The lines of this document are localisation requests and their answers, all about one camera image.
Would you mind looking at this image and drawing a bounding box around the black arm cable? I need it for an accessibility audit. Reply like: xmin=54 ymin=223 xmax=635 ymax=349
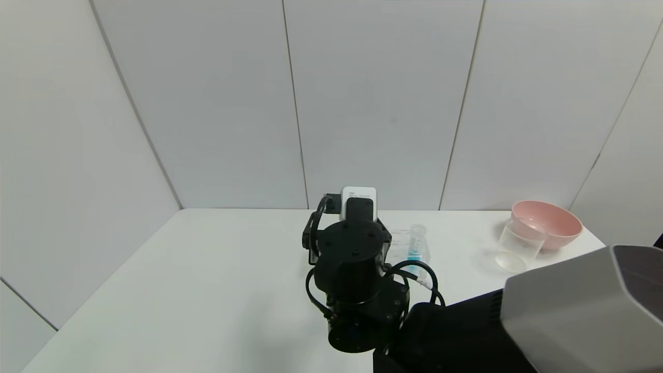
xmin=386 ymin=260 xmax=446 ymax=307

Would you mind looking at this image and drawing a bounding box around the clear plastic test tube rack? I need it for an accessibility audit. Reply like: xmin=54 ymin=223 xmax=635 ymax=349
xmin=386 ymin=228 xmax=431 ymax=279

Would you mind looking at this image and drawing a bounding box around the black camera cable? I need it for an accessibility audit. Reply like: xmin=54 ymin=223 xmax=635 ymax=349
xmin=302 ymin=194 xmax=333 ymax=266

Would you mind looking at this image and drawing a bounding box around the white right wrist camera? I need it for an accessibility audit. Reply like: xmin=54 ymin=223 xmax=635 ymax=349
xmin=340 ymin=186 xmax=378 ymax=222

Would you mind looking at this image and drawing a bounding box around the test tube with blue pigment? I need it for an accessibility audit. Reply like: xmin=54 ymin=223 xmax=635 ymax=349
xmin=408 ymin=224 xmax=428 ymax=271

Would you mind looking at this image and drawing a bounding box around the clear plastic measuring beaker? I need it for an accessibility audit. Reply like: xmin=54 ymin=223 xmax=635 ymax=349
xmin=495 ymin=217 xmax=549 ymax=275

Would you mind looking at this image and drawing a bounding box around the pink bowl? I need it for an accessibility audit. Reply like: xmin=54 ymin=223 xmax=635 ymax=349
xmin=510 ymin=200 xmax=584 ymax=251

